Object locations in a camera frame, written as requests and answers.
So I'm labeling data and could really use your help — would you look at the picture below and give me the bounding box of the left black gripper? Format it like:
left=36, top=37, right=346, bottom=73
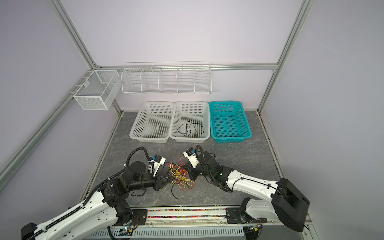
left=129, top=171, right=175, bottom=191

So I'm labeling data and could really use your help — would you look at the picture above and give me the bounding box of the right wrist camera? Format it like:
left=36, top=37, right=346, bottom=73
left=183, top=148, right=200, bottom=169

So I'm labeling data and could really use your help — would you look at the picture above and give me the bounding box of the teal plastic basket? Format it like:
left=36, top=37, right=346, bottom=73
left=209, top=101, right=252, bottom=143

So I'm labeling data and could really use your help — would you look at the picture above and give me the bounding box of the aluminium frame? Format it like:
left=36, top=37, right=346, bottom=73
left=1, top=1, right=314, bottom=191

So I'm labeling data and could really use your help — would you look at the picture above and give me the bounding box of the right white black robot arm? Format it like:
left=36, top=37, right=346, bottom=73
left=183, top=145, right=310, bottom=232

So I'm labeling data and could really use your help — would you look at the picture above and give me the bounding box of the white wire wall shelf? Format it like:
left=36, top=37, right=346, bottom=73
left=121, top=62, right=212, bottom=95

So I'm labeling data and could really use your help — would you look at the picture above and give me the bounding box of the white mesh wall box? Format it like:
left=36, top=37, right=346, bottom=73
left=74, top=70, right=122, bottom=111

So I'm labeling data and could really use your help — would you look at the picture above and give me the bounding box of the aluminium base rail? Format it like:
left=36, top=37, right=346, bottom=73
left=58, top=205, right=313, bottom=230

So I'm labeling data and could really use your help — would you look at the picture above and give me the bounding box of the white plastic basket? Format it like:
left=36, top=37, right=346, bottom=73
left=130, top=102, right=175, bottom=143
left=169, top=101, right=211, bottom=144

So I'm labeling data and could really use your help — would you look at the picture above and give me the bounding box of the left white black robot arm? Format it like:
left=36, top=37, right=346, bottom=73
left=21, top=147, right=171, bottom=240

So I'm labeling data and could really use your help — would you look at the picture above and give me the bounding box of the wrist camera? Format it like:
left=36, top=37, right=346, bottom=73
left=149, top=155, right=166, bottom=177
left=183, top=148, right=200, bottom=169

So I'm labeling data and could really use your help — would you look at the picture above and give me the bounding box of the long black cable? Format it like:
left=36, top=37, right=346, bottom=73
left=176, top=120, right=205, bottom=138

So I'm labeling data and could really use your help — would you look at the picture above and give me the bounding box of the middle white plastic basket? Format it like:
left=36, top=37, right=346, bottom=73
left=169, top=101, right=211, bottom=144

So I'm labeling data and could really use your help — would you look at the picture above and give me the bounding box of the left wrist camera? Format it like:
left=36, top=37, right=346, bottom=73
left=149, top=155, right=166, bottom=177

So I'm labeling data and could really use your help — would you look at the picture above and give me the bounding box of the red yellow cable bundle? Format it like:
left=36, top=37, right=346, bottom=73
left=166, top=155, right=197, bottom=200

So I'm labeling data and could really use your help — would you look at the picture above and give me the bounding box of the white vented cable duct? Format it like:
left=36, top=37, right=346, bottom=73
left=67, top=226, right=245, bottom=240

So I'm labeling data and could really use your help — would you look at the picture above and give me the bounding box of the left white plastic basket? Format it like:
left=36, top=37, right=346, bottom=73
left=130, top=102, right=175, bottom=143

